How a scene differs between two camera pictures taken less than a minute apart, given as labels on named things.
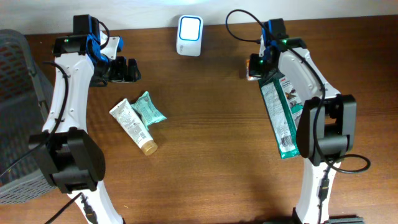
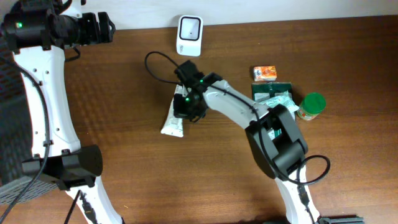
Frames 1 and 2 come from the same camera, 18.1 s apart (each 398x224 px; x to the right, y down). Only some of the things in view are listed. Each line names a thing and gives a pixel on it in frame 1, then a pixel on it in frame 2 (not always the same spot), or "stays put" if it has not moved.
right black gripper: (254, 70) to (179, 112)
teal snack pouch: (149, 113) to (284, 99)
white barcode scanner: (189, 34) stays put
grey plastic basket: (23, 111) stays put
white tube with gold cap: (125, 112) to (174, 126)
